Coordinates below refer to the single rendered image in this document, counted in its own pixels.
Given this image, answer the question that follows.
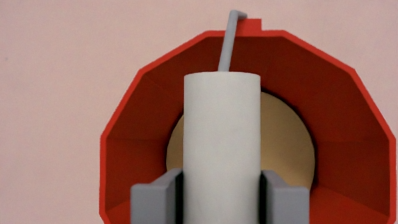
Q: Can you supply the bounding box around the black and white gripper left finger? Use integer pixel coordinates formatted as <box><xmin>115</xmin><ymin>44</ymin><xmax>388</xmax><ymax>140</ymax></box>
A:
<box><xmin>131</xmin><ymin>168</ymin><xmax>184</xmax><ymax>224</ymax></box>

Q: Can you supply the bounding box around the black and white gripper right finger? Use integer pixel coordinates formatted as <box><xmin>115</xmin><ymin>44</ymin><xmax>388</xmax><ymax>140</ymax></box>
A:
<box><xmin>259</xmin><ymin>169</ymin><xmax>309</xmax><ymax>224</ymax></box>

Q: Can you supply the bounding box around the red pail with white handle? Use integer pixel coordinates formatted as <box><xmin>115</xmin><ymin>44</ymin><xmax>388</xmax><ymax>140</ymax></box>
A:
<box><xmin>99</xmin><ymin>9</ymin><xmax>397</xmax><ymax>224</ymax></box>

